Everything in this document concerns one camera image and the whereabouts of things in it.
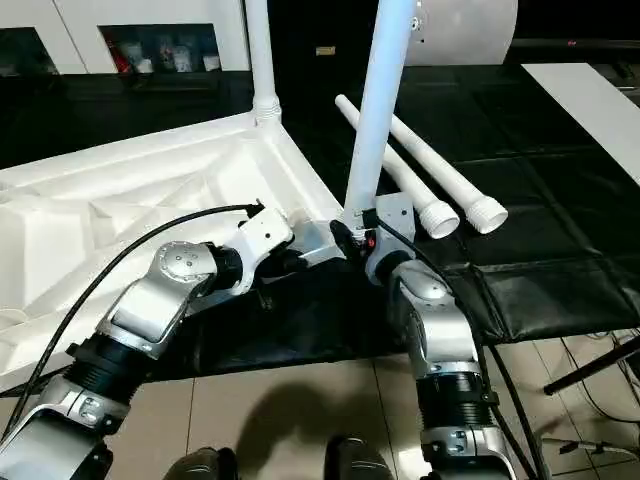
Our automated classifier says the white plastic bag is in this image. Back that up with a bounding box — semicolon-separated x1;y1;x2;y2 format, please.
404;0;520;68

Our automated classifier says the black box with yellow label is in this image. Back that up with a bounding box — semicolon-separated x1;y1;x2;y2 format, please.
275;0;381;73

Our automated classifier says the dark grey robot foot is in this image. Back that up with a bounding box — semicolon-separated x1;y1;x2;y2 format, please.
322;434;398;480
160;446;243;480

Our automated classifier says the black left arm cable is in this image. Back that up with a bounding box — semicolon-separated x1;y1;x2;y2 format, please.
0;202;267;441

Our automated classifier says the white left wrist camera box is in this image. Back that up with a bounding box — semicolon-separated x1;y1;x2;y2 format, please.
230;207;297;293

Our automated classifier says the black stand leg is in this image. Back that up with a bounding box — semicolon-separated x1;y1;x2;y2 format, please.
542;334;640;397

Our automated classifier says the white cabinet with glass doors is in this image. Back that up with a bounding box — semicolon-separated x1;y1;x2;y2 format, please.
0;0;252;77

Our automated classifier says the white plastic table top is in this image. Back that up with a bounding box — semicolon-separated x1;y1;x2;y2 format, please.
0;110;353;393

